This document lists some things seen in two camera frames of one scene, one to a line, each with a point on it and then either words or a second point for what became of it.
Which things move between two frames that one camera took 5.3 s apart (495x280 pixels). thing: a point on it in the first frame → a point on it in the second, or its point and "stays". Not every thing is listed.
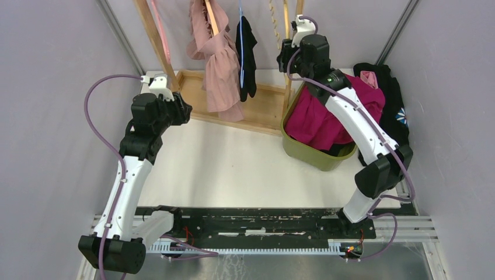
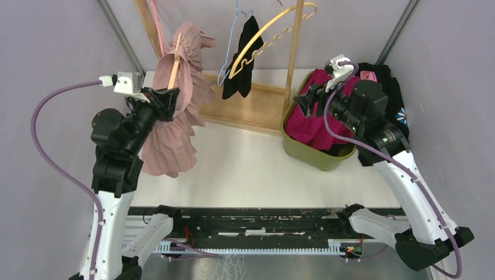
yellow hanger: (212, 17) → (176, 63)
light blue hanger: (242, 69) → (238, 10)
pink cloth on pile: (369, 77) stays
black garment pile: (394, 117) stays
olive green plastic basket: (306, 154) stays
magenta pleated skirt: (309, 122) stays
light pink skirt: (220, 53) → (168, 149)
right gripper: (283, 57) → (314, 93)
